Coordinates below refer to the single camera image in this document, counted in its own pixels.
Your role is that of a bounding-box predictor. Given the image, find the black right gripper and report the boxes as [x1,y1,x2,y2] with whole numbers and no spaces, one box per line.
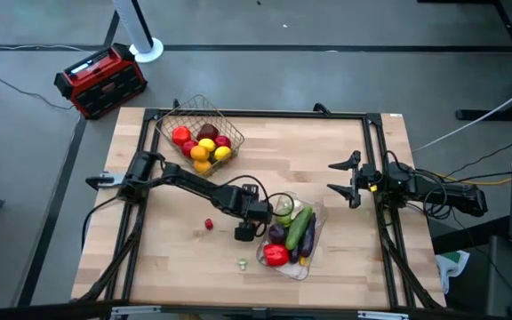
[326,149,388,209]

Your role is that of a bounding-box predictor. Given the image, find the dark toy avocado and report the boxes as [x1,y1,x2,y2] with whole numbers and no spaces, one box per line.
[268,223,288,244]

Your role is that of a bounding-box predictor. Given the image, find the green cucumber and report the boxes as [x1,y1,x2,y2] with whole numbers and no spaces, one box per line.
[284,205,314,251]

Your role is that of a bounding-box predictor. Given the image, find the red bell pepper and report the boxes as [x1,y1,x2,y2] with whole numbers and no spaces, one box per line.
[262,243,290,268]

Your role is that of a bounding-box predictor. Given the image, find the clear plastic bin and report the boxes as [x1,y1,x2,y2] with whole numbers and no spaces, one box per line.
[255,190,328,282]

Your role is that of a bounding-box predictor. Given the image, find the red apple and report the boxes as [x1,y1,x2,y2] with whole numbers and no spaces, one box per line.
[180,140,199,159]

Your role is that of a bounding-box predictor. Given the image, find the dark red round fruit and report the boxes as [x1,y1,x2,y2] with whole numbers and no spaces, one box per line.
[196,123,220,141]

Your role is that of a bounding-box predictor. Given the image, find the bright orange-red fruit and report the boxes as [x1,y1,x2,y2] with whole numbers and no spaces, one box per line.
[172,125,192,147]

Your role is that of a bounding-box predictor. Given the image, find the green and white bag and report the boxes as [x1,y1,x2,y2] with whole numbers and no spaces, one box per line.
[435,249,471,294]

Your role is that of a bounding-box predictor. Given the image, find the white pole with round base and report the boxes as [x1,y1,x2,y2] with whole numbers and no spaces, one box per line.
[112,0,164,63]

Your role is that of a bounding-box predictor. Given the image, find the red and black radio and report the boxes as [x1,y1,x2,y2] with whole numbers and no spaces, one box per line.
[53,43,148,120]

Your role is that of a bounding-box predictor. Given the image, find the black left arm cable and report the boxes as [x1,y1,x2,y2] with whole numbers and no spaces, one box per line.
[211,173,297,232]

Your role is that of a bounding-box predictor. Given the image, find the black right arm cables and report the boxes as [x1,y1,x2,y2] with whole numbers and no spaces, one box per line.
[384,148,452,221]

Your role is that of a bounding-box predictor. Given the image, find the metal wire basket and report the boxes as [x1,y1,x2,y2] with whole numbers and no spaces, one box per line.
[155,93,246,179]

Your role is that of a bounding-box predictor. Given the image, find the black aluminium table frame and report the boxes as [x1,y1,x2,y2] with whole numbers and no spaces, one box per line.
[71,100,446,320]

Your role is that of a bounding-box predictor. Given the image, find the yellow cable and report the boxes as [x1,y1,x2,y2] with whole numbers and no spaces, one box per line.
[424,171,512,187]

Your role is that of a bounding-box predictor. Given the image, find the silver metal bracket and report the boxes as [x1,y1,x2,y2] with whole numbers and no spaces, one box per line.
[356,310,411,320]
[109,305,163,317]

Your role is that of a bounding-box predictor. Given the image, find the white hose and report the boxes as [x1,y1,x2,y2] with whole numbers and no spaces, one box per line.
[411,78,512,155]

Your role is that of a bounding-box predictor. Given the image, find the black table leg frame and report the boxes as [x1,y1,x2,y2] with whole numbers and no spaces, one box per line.
[418,0,512,122]

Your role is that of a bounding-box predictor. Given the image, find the black power cable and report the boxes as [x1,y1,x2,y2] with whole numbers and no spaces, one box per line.
[81,195,124,252]

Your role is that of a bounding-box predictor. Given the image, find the grey floor cable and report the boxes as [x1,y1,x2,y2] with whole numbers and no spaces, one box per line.
[0,57,77,111]

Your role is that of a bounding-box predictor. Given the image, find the white floor cable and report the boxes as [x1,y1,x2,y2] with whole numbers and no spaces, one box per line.
[0,43,88,52]

